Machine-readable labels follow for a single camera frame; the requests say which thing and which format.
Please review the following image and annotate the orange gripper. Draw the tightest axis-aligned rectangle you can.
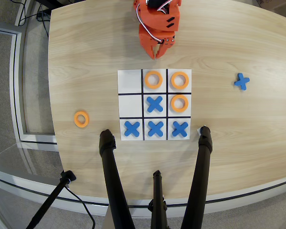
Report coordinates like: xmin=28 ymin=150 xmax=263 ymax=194
xmin=138 ymin=9 xmax=182 ymax=60

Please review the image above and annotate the orange foam ring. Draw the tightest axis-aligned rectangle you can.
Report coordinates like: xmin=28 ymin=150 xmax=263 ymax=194
xmin=73 ymin=111 xmax=90 ymax=128
xmin=171 ymin=71 xmax=190 ymax=90
xmin=144 ymin=71 xmax=163 ymax=90
xmin=170 ymin=94 xmax=189 ymax=113

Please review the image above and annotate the white tic-tac-toe board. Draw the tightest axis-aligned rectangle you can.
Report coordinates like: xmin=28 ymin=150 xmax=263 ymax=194
xmin=117 ymin=69 xmax=193 ymax=141

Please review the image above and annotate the blue foam cross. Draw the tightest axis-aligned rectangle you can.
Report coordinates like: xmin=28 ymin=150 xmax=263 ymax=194
xmin=234 ymin=73 xmax=250 ymax=91
xmin=172 ymin=121 xmax=189 ymax=138
xmin=146 ymin=95 xmax=164 ymax=113
xmin=147 ymin=121 xmax=164 ymax=137
xmin=123 ymin=121 xmax=141 ymax=137

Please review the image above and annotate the short black tripod leg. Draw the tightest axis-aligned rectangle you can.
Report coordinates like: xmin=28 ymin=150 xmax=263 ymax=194
xmin=147 ymin=169 xmax=169 ymax=229

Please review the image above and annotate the thin black stand pole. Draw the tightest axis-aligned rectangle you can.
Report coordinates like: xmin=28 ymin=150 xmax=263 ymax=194
xmin=25 ymin=170 xmax=77 ymax=229

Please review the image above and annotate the black power cable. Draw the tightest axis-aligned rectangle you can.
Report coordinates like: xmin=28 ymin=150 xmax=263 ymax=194
xmin=18 ymin=0 xmax=51 ymax=39

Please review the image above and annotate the grey metal floor frame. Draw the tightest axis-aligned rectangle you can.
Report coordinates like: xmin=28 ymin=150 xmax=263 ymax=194
xmin=0 ymin=26 xmax=58 ymax=145

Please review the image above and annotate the black cable on floor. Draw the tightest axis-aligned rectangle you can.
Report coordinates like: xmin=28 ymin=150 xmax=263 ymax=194
xmin=63 ymin=185 xmax=96 ymax=229

